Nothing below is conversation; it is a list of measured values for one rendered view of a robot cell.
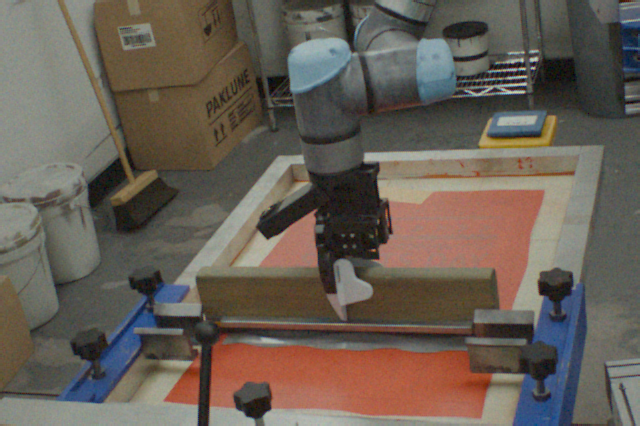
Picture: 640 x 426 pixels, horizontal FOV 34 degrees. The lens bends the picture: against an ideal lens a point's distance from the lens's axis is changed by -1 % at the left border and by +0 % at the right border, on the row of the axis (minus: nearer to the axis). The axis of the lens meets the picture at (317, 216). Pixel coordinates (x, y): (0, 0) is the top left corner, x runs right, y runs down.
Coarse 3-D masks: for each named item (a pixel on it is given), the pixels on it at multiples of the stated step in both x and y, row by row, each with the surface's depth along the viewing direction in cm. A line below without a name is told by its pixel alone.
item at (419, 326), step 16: (224, 320) 144; (240, 320) 143; (256, 320) 142; (272, 320) 141; (288, 320) 141; (304, 320) 140; (320, 320) 139; (336, 320) 139; (352, 320) 138; (368, 320) 137; (384, 320) 137; (400, 320) 136; (416, 320) 135
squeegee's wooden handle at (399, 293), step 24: (216, 288) 143; (240, 288) 142; (264, 288) 140; (288, 288) 139; (312, 288) 138; (384, 288) 134; (408, 288) 133; (432, 288) 132; (456, 288) 131; (480, 288) 130; (216, 312) 145; (240, 312) 144; (264, 312) 142; (288, 312) 141; (312, 312) 140; (336, 312) 139; (360, 312) 137; (384, 312) 136; (408, 312) 135; (432, 312) 134; (456, 312) 133
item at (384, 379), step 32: (448, 192) 176; (480, 192) 174; (512, 192) 172; (544, 192) 170; (512, 224) 162; (512, 256) 153; (512, 288) 145; (352, 352) 137; (384, 352) 136; (416, 352) 135; (448, 352) 134; (352, 384) 131; (384, 384) 130; (416, 384) 129; (448, 384) 128; (480, 384) 126; (448, 416) 122; (480, 416) 121
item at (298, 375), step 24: (312, 216) 177; (288, 240) 170; (264, 264) 164; (288, 264) 163; (216, 360) 141; (240, 360) 140; (264, 360) 139; (288, 360) 138; (312, 360) 137; (336, 360) 136; (192, 384) 137; (216, 384) 136; (240, 384) 135; (288, 384) 133; (312, 384) 132; (288, 408) 129; (312, 408) 128
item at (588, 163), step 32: (288, 160) 191; (384, 160) 184; (416, 160) 182; (448, 160) 180; (480, 160) 178; (512, 160) 176; (544, 160) 174; (576, 160) 173; (256, 192) 181; (576, 192) 160; (224, 224) 171; (256, 224) 175; (576, 224) 151; (224, 256) 163; (576, 256) 143; (192, 288) 153; (128, 384) 136; (320, 416) 120; (352, 416) 119
